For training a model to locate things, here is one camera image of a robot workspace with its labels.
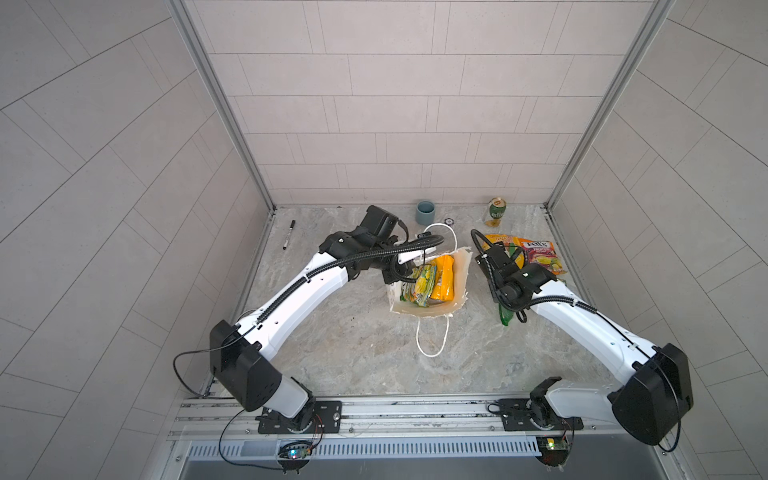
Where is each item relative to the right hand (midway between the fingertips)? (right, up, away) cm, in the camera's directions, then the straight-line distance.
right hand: (506, 284), depth 82 cm
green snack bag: (-24, -2, +4) cm, 24 cm away
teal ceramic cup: (-20, +22, +27) cm, 40 cm away
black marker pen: (-70, +13, +26) cm, 76 cm away
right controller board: (+7, -36, -13) cm, 39 cm away
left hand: (-25, +8, -8) cm, 27 cm away
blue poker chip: (-11, +18, +30) cm, 37 cm away
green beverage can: (+5, +23, +23) cm, 33 cm away
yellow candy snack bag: (+8, +10, +17) cm, 21 cm away
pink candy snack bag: (+19, +7, +17) cm, 27 cm away
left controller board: (-52, -33, -17) cm, 64 cm away
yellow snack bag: (-18, 0, -1) cm, 18 cm away
